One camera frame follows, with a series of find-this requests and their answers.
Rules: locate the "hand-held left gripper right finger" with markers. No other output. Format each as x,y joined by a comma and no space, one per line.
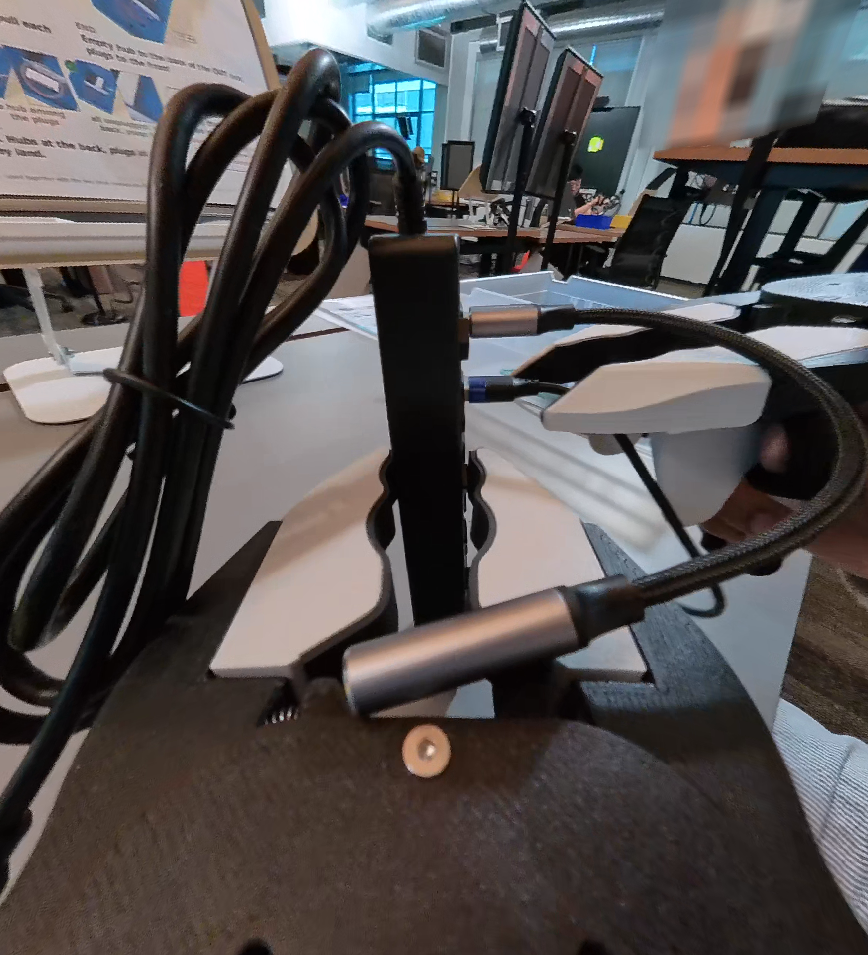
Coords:
538,552

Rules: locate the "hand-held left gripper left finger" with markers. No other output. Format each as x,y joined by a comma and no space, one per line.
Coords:
299,589

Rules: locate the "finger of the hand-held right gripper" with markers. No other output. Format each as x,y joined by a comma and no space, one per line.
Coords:
814,343
665,403

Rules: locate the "black USB hub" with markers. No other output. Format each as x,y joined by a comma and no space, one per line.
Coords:
419,418

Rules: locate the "grey desk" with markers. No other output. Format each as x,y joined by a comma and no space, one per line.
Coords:
307,403

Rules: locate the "wooden table black legs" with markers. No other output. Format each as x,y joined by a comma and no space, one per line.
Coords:
814,158

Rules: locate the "white plastic tray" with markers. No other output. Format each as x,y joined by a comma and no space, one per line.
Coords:
553,287

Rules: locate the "black office chair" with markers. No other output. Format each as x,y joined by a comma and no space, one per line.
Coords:
643,239

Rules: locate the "long background work table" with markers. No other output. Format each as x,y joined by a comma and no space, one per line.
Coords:
478,230

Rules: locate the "printed paper sheet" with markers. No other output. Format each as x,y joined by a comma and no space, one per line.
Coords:
352,312

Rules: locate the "large monitor on stand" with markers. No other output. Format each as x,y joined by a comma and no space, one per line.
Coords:
516,97
564,127

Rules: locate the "small black monitor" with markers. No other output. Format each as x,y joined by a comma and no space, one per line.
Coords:
457,164

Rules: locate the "orange traffic cone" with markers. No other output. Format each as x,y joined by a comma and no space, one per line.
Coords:
193,280

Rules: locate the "white board stand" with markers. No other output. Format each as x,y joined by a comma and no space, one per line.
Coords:
38,388

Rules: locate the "person's striped grey clothing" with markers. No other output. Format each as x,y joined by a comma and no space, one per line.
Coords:
859,821

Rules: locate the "instruction sheet board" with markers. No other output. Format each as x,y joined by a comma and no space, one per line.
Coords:
68,97

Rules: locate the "black wall screen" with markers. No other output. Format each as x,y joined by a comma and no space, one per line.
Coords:
616,149

